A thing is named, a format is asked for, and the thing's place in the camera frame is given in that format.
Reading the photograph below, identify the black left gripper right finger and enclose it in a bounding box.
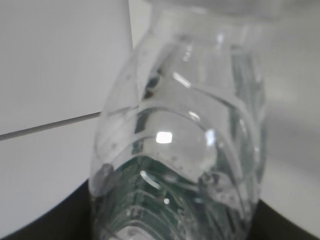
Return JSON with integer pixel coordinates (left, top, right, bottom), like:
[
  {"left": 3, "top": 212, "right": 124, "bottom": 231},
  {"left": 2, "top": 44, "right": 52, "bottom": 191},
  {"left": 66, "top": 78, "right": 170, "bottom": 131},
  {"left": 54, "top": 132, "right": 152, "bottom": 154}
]
[{"left": 252, "top": 200, "right": 320, "bottom": 240}]

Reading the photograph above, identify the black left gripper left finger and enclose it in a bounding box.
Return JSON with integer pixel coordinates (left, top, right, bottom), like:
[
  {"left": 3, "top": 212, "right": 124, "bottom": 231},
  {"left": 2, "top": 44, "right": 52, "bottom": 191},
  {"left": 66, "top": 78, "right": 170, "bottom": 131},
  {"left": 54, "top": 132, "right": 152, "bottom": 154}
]
[{"left": 4, "top": 181, "right": 92, "bottom": 240}]

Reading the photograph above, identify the clear green-label water bottle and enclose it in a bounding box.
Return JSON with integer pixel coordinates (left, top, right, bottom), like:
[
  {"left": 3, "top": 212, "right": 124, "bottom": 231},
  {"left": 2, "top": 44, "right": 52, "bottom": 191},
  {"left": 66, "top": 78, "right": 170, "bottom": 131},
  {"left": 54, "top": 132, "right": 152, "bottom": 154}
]
[{"left": 88, "top": 0, "right": 266, "bottom": 240}]

